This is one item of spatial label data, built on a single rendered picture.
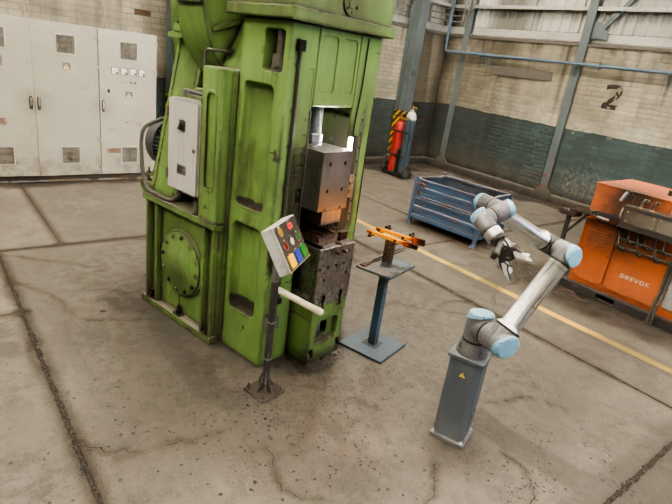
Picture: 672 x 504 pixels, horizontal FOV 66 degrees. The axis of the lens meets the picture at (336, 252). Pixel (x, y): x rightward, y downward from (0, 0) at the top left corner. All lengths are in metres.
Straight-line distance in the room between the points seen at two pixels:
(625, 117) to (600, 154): 0.74
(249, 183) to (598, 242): 4.14
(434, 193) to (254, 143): 4.32
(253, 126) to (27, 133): 5.00
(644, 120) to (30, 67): 9.46
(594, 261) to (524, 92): 5.89
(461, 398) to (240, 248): 1.78
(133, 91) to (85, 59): 0.73
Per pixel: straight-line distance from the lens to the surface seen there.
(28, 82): 7.98
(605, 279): 6.42
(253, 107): 3.47
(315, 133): 3.52
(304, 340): 3.80
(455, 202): 7.24
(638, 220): 6.03
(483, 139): 12.09
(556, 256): 3.03
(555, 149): 11.13
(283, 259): 2.92
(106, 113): 8.23
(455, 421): 3.39
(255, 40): 3.40
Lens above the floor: 2.12
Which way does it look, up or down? 20 degrees down
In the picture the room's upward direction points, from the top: 8 degrees clockwise
